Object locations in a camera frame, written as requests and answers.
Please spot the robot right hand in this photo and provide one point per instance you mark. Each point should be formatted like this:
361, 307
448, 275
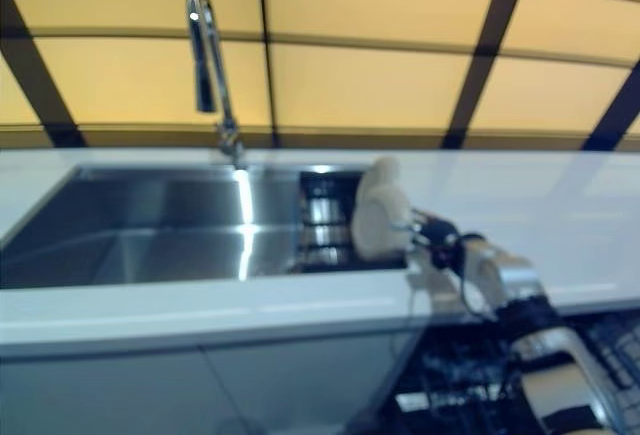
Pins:
435, 232

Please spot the large cream round plate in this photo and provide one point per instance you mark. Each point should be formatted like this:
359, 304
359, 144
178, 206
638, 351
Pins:
377, 225

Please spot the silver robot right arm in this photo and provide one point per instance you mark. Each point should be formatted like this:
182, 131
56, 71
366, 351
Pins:
515, 275

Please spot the black dish drying rack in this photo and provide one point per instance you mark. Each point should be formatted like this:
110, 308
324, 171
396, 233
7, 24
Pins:
325, 225

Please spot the narrow white cabinet door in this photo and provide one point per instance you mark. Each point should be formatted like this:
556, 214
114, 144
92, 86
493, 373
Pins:
310, 385

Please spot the chrome gooseneck kitchen faucet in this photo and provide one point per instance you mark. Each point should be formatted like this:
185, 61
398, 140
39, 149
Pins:
210, 65

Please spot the stainless steel sink basin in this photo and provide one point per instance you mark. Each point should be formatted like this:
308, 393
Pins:
150, 235

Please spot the wide white cabinet door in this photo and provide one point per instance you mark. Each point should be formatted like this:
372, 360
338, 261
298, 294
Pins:
100, 395

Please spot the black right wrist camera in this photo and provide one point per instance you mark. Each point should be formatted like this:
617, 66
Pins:
447, 256

